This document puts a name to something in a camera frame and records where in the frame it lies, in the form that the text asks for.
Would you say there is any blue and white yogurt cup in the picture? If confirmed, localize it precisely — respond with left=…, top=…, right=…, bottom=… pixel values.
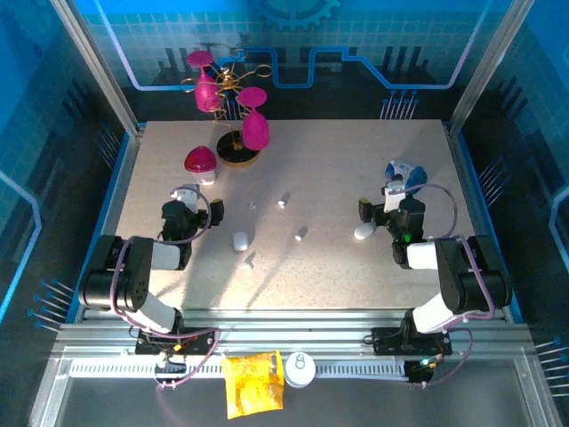
left=384, top=158, right=429, bottom=193

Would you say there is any pink-lidded white cup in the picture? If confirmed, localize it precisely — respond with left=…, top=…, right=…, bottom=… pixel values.
left=184, top=145, right=218, bottom=187

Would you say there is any pink wine glass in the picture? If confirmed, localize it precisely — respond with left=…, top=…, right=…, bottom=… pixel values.
left=235, top=85, right=272, bottom=152
left=186, top=49, right=222, bottom=114

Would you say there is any small controller board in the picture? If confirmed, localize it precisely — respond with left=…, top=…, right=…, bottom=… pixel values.
left=153, top=355, right=188, bottom=391
left=405, top=355, right=442, bottom=386

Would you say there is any white round lid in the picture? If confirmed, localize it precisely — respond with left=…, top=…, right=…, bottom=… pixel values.
left=283, top=350, right=317, bottom=390

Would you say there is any yellow snack bag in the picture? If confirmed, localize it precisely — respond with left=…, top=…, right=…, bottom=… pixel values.
left=220, top=349, right=285, bottom=420

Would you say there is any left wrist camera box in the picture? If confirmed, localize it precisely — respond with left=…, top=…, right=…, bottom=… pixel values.
left=171, top=183, right=201, bottom=214

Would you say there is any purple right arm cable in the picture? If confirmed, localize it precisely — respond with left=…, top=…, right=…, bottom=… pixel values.
left=399, top=182, right=497, bottom=391

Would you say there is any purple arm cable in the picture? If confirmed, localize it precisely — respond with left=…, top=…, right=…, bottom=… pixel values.
left=109, top=183, right=222, bottom=391
left=399, top=182, right=497, bottom=391

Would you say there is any gold wire glass rack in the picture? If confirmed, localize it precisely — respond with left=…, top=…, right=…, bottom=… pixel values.
left=180, top=47, right=273, bottom=168

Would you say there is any aluminium side rail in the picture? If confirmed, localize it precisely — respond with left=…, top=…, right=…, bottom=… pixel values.
left=444, top=122, right=524, bottom=324
left=75, top=126, right=146, bottom=324

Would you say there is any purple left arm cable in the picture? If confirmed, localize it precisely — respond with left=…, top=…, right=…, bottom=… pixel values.
left=109, top=183, right=222, bottom=391

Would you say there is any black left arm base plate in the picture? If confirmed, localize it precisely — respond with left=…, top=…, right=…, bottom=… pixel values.
left=132, top=326, right=220, bottom=357

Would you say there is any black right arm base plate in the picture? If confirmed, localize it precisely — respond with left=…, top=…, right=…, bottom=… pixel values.
left=371, top=326, right=453, bottom=357

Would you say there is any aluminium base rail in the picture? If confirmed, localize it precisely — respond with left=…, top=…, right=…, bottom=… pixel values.
left=57, top=309, right=533, bottom=357

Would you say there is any white slotted cable duct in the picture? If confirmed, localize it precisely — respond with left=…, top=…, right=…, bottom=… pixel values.
left=68, top=359, right=411, bottom=380

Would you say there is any aluminium frame post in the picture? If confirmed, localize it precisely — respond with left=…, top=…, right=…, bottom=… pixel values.
left=48, top=0, right=146, bottom=134
left=446, top=0, right=535, bottom=128

